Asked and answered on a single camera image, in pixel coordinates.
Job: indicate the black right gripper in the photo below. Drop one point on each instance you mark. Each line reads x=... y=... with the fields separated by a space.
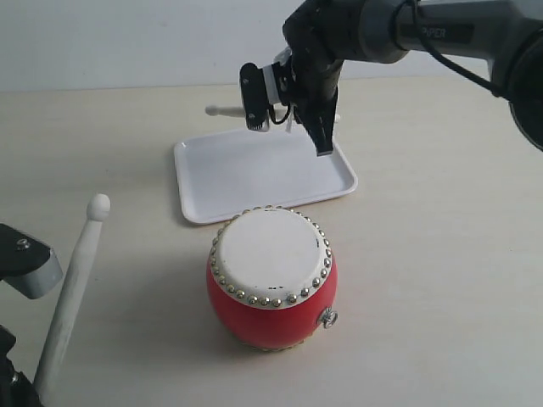
x=315 y=99

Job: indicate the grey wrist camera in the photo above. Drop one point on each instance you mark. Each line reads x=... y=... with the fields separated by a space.
x=254 y=97
x=28 y=264

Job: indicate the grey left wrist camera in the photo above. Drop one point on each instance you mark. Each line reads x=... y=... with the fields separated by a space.
x=28 y=264

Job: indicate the red small drum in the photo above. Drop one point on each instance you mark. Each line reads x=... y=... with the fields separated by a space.
x=272 y=277

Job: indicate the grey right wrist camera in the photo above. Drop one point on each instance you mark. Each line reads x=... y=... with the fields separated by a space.
x=254 y=97

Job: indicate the white wooden drumstick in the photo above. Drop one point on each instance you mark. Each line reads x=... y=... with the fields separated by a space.
x=70 y=297
x=239 y=112

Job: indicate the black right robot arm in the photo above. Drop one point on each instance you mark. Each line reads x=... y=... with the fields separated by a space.
x=496 y=45

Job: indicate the white plastic tray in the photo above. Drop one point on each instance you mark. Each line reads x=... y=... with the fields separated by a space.
x=221 y=174

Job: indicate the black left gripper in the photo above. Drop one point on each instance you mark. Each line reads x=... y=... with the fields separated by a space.
x=16 y=389

